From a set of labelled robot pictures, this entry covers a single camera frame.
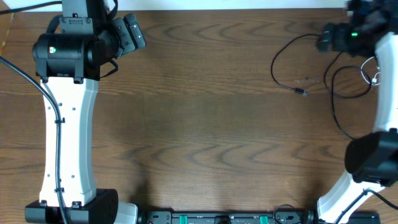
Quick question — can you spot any white usb cable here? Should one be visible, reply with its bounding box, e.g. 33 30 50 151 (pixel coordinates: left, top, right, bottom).
360 55 382 86

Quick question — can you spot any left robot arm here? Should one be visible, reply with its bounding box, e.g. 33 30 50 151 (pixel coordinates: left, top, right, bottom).
25 0 146 223

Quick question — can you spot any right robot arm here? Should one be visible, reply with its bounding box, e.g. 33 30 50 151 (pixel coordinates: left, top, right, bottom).
309 0 397 223

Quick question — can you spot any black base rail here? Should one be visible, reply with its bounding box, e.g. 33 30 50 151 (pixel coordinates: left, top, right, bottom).
136 210 382 224

